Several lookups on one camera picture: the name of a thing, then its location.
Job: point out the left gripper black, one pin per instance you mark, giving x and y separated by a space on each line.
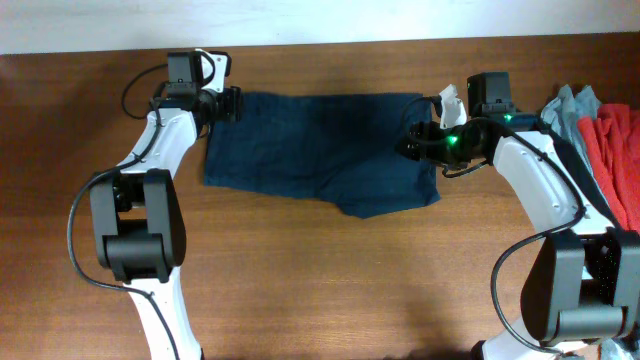
229 99

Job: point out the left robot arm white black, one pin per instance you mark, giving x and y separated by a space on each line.
138 226

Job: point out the navy blue shorts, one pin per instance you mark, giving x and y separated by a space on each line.
335 148

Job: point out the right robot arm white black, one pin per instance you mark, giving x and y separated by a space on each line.
583 287

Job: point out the red garment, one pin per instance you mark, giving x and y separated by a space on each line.
612 142

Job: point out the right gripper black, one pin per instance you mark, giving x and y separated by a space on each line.
426 135

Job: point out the black garment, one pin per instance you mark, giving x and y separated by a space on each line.
571 160

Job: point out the light grey garment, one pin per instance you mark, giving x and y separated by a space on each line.
563 112

